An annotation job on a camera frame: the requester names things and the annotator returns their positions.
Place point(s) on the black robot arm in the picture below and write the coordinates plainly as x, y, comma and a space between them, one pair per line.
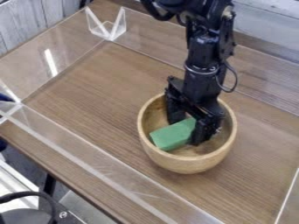
208, 20

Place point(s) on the black table leg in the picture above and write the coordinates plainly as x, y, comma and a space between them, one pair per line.
50, 184

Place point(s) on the light brown wooden bowl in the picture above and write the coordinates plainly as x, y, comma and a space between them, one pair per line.
186, 159

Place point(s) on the green rectangular block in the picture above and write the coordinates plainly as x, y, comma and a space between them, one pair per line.
173, 136

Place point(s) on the blue object at left edge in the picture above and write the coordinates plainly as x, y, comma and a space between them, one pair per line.
6, 98

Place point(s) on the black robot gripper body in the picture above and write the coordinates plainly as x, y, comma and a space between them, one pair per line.
198, 90

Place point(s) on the clear acrylic tray enclosure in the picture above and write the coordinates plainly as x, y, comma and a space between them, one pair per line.
81, 88

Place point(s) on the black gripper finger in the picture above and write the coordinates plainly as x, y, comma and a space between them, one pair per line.
175, 111
206, 128

